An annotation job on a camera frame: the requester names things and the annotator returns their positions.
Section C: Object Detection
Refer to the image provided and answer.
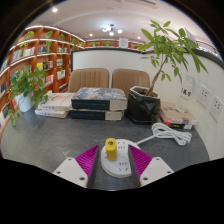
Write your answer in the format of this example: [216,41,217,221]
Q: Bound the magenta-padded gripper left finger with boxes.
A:
[52,144,101,190]

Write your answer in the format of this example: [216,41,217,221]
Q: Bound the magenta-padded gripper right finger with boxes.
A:
[127,144,175,190]

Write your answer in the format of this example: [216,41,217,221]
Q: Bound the yellow charger block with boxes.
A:
[105,137,119,162]

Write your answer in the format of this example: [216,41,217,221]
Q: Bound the round white power strip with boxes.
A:
[100,138,143,179]

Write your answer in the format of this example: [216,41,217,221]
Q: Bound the red and black book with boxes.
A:
[166,121,194,130]

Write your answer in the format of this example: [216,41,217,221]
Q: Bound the large beige book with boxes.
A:
[159,100,199,127]

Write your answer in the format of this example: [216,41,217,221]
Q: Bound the thin white book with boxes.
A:
[34,108,70,119]

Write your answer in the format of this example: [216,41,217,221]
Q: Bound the thin dark blue book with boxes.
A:
[68,108,125,122]

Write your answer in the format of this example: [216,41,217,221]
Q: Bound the tall plant in black pot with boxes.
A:
[125,19,209,125]

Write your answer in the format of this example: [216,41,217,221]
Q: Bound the thick white book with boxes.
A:
[37,92,76,112]

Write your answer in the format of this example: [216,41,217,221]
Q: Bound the trailing plant in white pot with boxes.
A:
[7,64,51,127]

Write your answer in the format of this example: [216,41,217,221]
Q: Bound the clear plastic bottle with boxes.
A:
[176,74,196,113]

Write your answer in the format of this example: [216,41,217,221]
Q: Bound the white black-framed partition panel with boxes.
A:
[71,48,149,92]

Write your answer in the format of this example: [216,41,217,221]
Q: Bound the orange wooden bookshelf unit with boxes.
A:
[0,24,148,141]

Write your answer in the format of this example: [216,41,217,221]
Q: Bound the small white shelf sign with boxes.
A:
[118,37,129,49]

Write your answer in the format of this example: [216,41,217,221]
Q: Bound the ceiling chandelier lamp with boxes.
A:
[102,23,124,38]

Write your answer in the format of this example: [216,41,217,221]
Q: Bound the recessed ceiling spot lights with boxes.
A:
[51,7,94,38]

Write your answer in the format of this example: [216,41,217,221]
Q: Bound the white wall socket plate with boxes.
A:
[209,95,224,123]
[196,84,212,108]

